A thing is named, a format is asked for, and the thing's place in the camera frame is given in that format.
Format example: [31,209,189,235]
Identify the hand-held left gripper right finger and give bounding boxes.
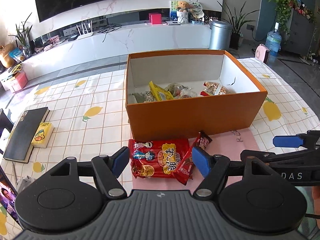
[191,146,275,198]

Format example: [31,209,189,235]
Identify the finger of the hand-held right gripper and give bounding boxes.
[273,130,320,148]
[240,149,320,167]

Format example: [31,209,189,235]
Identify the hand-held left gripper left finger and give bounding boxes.
[44,147,130,198]

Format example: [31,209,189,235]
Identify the small dark red snack packet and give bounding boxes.
[174,132,213,186]

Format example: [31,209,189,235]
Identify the large red snack packet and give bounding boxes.
[128,139,190,179]

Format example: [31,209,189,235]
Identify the orange cardboard box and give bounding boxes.
[125,50,268,138]

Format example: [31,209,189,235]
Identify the pale grey snack packet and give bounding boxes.
[129,91,153,103]

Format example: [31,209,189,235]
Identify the clear snack packet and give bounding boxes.
[165,82,199,99]

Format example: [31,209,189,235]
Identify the beige striped snack packet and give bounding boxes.
[201,82,230,96]

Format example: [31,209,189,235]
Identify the yellow snack packet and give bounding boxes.
[149,81,175,102]

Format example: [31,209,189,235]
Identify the person's right forearm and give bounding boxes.
[311,187,320,214]

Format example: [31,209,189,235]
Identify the pink mat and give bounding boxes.
[129,127,260,193]

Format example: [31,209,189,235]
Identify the lemon print tablecloth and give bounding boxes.
[0,57,320,230]

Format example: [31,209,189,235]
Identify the yellow tissue pack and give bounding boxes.
[31,122,54,148]

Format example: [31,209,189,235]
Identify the pink heater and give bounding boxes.
[255,44,271,64]

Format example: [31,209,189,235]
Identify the crumpled white tissue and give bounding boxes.
[16,176,35,193]

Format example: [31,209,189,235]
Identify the black book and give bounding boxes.
[3,107,50,162]

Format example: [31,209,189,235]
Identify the blue water bottle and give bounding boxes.
[265,22,282,58]

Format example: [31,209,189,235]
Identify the thin metal stick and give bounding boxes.
[12,161,18,188]

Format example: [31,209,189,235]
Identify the grey cabinet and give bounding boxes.
[287,7,320,57]

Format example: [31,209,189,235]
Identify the tablet screen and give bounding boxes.
[0,166,19,224]

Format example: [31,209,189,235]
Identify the dark chair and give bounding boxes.
[0,109,14,153]

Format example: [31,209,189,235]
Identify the silver trash can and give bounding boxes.
[209,20,233,50]

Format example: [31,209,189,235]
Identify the white marble television cabinet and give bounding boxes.
[0,22,212,80]

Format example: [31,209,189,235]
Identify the tall leafy potted plant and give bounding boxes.
[217,0,260,50]

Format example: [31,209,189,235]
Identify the pink storage box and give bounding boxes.
[9,71,28,93]

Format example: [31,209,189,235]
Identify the white router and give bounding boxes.
[76,21,94,40]

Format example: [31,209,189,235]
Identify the hanging vine plant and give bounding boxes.
[252,0,300,34]

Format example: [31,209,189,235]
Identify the red box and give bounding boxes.
[149,12,162,25]

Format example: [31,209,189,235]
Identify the blue snack bag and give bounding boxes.
[9,47,25,62]

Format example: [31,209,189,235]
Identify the teddy bear bouquet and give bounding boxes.
[175,1,190,25]

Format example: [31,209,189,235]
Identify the orange gourd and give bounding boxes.
[0,44,15,68]

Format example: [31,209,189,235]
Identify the picture card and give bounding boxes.
[170,0,178,20]

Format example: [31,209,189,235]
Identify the round paper fan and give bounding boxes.
[188,1,203,14]

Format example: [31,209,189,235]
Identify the green plant in vase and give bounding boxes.
[9,12,33,58]

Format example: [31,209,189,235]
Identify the black cables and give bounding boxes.
[97,24,123,43]

